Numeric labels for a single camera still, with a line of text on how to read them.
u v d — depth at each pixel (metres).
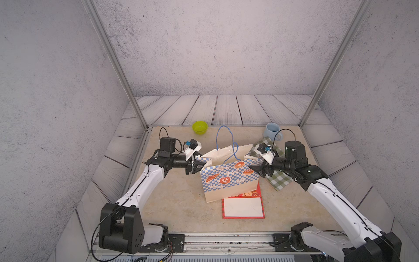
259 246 0.73
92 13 0.71
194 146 0.66
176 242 0.73
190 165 0.67
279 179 0.92
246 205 0.83
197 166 0.69
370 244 0.38
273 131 1.10
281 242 0.71
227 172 0.73
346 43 0.80
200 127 1.18
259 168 0.65
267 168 0.65
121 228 0.40
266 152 0.62
